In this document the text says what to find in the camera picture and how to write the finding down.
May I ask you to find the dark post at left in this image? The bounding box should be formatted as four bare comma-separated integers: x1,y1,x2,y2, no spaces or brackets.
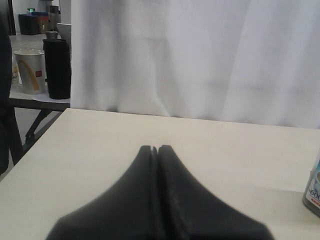
0,0,25,176

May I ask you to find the white paper cup yellow arch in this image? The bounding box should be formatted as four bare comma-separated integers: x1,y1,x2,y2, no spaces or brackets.
13,48,46,95

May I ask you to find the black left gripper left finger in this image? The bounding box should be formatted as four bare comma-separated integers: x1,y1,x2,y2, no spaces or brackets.
47,145,160,240

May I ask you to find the white curtain backdrop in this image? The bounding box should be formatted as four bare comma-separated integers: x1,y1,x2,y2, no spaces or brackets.
71,0,320,129

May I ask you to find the clear plastic tall container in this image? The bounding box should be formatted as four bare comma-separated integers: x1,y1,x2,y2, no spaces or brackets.
302,151,320,217

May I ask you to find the black cylindrical bottle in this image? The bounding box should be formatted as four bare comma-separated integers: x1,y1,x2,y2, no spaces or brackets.
43,31,72,100

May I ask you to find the black folding side table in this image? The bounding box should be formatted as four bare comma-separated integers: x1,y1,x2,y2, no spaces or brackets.
9,89,70,154

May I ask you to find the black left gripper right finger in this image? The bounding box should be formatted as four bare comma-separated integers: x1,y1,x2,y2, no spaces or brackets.
157,145,274,240

